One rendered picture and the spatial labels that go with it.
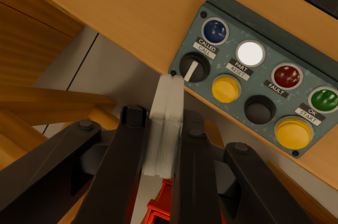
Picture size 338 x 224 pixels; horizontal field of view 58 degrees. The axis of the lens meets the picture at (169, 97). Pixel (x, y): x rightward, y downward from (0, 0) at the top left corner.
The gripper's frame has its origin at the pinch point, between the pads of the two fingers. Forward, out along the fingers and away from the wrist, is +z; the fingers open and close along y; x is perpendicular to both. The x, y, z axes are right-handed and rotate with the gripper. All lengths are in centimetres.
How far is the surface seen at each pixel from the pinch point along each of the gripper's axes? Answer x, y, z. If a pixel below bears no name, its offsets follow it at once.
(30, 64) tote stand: -30, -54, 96
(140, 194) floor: -74, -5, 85
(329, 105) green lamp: -0.4, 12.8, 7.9
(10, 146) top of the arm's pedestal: -16.7, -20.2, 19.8
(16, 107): -21, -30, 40
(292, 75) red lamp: 1.4, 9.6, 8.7
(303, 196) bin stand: -35, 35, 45
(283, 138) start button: -4.3, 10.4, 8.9
